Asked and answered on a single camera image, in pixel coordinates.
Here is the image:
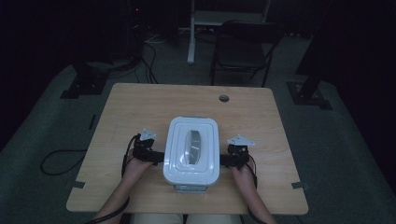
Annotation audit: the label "person's left hand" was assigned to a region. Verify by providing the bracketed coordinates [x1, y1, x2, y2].
[121, 148, 154, 186]

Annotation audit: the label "black folding chair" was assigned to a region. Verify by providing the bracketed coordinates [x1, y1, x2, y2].
[209, 20, 286, 89]

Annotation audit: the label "hand-held gripper cable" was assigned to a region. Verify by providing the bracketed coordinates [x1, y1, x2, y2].
[247, 154, 266, 224]
[83, 133, 140, 224]

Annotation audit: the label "grey tape piece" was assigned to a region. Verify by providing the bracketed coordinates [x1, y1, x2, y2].
[65, 180, 86, 190]
[291, 181, 310, 191]

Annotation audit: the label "white container lid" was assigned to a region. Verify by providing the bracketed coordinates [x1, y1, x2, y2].
[163, 116, 220, 187]

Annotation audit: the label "clear grey storage container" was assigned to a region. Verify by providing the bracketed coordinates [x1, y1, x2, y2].
[173, 183, 209, 195]

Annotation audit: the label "black floor cables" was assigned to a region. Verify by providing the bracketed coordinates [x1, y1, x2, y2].
[133, 40, 161, 85]

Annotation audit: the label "right hand-held gripper cable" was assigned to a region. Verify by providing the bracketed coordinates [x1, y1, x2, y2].
[247, 154, 266, 224]

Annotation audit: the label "white desk frame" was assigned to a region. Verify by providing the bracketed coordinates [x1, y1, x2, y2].
[186, 0, 273, 65]

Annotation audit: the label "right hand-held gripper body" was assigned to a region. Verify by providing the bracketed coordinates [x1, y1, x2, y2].
[227, 133, 256, 171]

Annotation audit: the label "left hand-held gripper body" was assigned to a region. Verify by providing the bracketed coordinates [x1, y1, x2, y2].
[133, 128, 157, 161]

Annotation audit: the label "black stand base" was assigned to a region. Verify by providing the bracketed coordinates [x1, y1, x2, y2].
[59, 62, 110, 100]
[286, 0, 334, 111]

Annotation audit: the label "dark equipment cabinet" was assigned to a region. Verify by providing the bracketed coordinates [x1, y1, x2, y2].
[106, 0, 147, 64]

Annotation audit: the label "black cable loop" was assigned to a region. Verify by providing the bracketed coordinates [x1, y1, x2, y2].
[39, 148, 89, 177]

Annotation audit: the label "person's right hand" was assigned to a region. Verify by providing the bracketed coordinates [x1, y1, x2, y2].
[230, 158, 258, 189]

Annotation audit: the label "left hand-held gripper cable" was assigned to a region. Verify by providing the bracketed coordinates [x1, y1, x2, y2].
[83, 133, 140, 224]

